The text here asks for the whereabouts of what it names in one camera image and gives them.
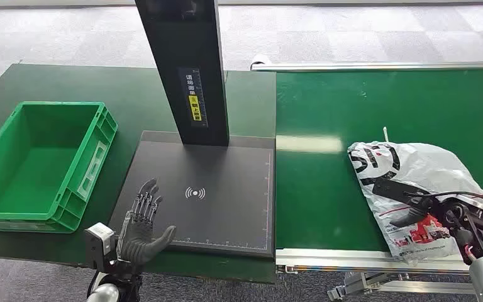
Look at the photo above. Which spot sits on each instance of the black scanner column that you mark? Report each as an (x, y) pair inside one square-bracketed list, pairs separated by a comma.
[(183, 50)]

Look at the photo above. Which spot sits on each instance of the dark green table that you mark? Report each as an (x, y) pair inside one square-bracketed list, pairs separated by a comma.
[(58, 83)]

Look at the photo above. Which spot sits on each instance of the black scanner base plate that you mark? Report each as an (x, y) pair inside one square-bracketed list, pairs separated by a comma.
[(225, 208)]

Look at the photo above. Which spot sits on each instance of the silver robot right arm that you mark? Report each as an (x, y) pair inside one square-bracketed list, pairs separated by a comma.
[(481, 233)]

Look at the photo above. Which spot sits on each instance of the green plastic crate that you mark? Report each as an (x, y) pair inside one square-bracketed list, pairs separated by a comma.
[(37, 175)]

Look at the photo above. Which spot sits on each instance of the aluminium conveyor frame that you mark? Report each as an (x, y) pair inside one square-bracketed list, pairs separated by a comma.
[(391, 66)]

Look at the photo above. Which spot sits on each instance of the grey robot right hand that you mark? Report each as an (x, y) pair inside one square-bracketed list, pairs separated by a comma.
[(410, 216)]

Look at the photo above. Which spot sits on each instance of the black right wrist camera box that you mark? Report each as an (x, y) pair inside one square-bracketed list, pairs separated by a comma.
[(393, 189)]

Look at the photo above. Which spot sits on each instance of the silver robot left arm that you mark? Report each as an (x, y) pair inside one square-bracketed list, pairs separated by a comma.
[(104, 294)]

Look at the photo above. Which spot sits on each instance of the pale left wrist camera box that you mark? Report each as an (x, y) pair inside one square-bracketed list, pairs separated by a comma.
[(97, 244)]

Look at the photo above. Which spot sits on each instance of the white red printed mailer bag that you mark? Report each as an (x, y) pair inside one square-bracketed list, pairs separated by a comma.
[(425, 166)]

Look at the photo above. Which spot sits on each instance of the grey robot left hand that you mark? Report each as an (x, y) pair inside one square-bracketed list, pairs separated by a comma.
[(139, 246)]

